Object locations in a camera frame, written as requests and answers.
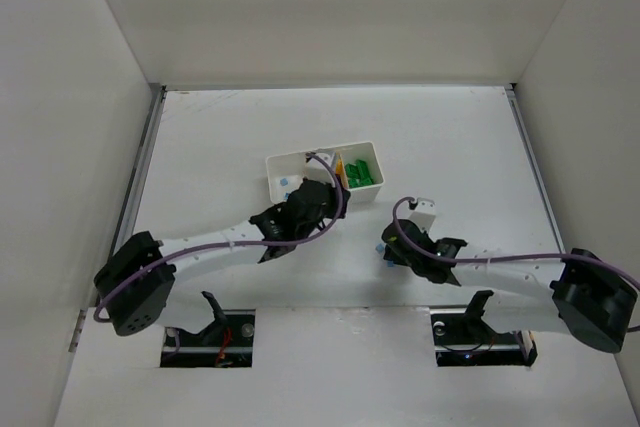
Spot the right aluminium rail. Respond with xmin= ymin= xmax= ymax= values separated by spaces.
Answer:
xmin=505 ymin=84 xmax=565 ymax=252

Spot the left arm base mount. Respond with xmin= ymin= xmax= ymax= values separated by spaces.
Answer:
xmin=160 ymin=291 xmax=256 ymax=369

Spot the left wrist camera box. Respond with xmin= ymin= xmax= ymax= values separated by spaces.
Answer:
xmin=305 ymin=151 xmax=335 ymax=172

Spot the left aluminium rail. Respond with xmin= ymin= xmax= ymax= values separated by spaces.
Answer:
xmin=104 ymin=83 xmax=167 ymax=265

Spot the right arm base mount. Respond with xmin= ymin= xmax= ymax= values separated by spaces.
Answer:
xmin=430 ymin=290 xmax=538 ymax=367

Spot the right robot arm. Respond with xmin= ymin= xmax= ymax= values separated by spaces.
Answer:
xmin=381 ymin=219 xmax=639 ymax=354

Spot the yellow butterfly lego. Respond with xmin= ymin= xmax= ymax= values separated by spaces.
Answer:
xmin=334 ymin=159 xmax=345 ymax=183

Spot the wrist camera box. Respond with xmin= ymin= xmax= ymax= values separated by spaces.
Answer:
xmin=305 ymin=151 xmax=335 ymax=172
xmin=408 ymin=197 xmax=437 ymax=232

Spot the aluminium rail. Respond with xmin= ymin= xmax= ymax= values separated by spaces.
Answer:
xmin=104 ymin=83 xmax=167 ymax=265
xmin=505 ymin=84 xmax=565 ymax=252

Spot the green lego cube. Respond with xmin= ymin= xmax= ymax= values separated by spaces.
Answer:
xmin=344 ymin=159 xmax=374 ymax=189

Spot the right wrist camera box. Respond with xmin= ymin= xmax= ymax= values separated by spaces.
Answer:
xmin=408 ymin=197 xmax=437 ymax=232

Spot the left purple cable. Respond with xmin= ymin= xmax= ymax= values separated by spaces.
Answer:
xmin=93 ymin=150 xmax=351 ymax=323

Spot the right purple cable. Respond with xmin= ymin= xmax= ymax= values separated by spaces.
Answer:
xmin=392 ymin=195 xmax=640 ymax=293

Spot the purple cable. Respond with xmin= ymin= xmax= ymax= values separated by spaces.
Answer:
xmin=93 ymin=150 xmax=351 ymax=323
xmin=392 ymin=195 xmax=640 ymax=293

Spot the white three-compartment tray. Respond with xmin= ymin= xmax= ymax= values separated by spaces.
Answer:
xmin=266 ymin=141 xmax=384 ymax=204

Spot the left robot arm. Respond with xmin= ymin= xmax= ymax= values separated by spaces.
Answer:
xmin=93 ymin=179 xmax=350 ymax=337

